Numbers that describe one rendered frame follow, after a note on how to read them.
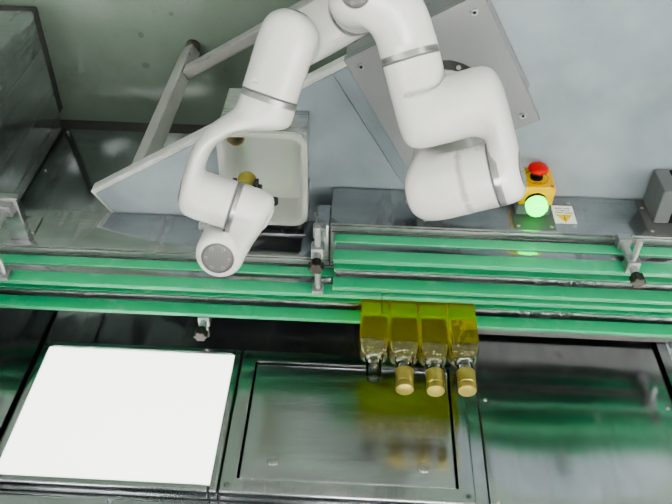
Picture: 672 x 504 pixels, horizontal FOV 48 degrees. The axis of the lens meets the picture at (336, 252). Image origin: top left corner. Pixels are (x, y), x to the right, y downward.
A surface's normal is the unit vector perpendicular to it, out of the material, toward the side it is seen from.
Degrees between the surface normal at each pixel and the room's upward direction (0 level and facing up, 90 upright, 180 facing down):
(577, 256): 90
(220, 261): 15
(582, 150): 0
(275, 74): 29
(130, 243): 90
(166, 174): 0
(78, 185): 90
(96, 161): 90
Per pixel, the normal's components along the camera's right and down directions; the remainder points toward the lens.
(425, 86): 0.14, 0.14
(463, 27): -0.11, 0.62
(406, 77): -0.39, 0.27
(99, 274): 0.02, -0.75
